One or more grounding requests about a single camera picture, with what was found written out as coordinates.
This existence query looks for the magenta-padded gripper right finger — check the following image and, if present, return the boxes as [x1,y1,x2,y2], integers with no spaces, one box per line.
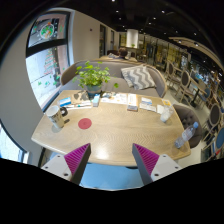
[131,143,184,186]

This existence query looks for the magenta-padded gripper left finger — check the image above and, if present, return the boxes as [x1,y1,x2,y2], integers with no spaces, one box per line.
[40,142,92,186]

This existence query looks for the flat round red coaster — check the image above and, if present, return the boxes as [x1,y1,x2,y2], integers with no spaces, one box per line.
[77,117,93,131]

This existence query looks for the dark small book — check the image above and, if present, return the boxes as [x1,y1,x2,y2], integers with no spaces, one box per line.
[126,104,139,112]

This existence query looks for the blue and white leaflet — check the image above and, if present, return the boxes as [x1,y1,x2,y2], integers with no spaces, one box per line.
[139,96,158,113]

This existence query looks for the grey tufted armchair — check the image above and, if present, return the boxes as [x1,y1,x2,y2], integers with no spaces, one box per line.
[172,102,204,149]

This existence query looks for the small blue box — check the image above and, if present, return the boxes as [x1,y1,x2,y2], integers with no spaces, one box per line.
[92,94,102,108]

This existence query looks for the white paper sheets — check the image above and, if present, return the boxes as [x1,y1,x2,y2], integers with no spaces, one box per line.
[100,92,128,105]

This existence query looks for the grey zigzag cushion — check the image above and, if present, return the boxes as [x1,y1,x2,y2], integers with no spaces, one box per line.
[120,64,157,91]

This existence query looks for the green potted plant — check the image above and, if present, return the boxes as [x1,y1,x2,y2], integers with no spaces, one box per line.
[73,60,120,98]

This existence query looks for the group of dining chairs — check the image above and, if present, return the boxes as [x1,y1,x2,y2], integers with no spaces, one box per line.
[163,59,224,161]

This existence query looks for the person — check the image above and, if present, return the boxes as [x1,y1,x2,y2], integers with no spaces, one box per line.
[117,47,130,60]

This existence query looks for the food picture window poster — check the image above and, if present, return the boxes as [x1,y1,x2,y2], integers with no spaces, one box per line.
[28,13,69,48]

